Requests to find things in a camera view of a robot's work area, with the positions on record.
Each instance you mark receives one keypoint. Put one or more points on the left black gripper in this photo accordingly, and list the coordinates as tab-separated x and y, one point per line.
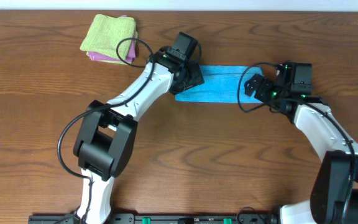
198	78

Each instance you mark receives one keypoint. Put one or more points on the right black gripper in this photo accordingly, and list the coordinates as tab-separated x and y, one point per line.
264	85

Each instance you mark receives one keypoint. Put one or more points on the blue cloth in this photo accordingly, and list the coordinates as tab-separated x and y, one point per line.
220	85

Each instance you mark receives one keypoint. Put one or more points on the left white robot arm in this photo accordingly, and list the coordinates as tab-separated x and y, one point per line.
105	141

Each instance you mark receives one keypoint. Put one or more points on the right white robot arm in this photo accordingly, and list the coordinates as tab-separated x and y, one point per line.
334	197

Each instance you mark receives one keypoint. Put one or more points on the pink folded cloth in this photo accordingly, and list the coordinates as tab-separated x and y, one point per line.
129	53

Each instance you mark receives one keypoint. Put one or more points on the light green bottom cloth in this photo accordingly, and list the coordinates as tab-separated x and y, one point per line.
101	46

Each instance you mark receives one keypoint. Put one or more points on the green folded cloth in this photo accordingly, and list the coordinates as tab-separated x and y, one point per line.
109	35

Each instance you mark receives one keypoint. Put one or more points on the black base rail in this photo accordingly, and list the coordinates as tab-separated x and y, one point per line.
129	218

